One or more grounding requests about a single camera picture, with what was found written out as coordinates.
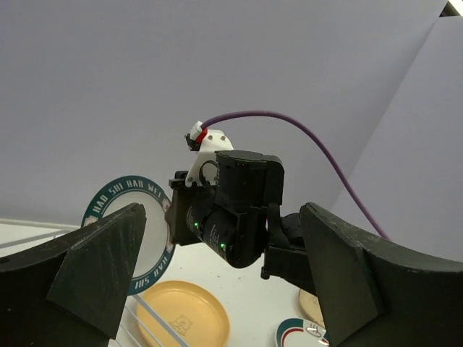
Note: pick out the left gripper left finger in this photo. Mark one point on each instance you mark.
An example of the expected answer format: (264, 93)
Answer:
(72, 274)

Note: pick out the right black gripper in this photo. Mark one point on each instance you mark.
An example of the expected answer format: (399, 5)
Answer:
(237, 216)

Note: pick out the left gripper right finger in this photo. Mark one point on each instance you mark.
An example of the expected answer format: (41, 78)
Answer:
(373, 292)

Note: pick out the green rim lettered plate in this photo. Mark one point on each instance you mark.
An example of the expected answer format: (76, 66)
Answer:
(156, 251)

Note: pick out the yellow plate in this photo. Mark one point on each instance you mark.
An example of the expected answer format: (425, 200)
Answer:
(193, 313)

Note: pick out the beige patterned plate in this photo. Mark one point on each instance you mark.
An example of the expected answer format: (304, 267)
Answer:
(309, 304)

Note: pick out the green red striped plate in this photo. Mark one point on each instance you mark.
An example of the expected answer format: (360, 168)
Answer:
(300, 333)

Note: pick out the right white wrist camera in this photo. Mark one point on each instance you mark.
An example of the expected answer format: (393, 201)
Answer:
(205, 142)

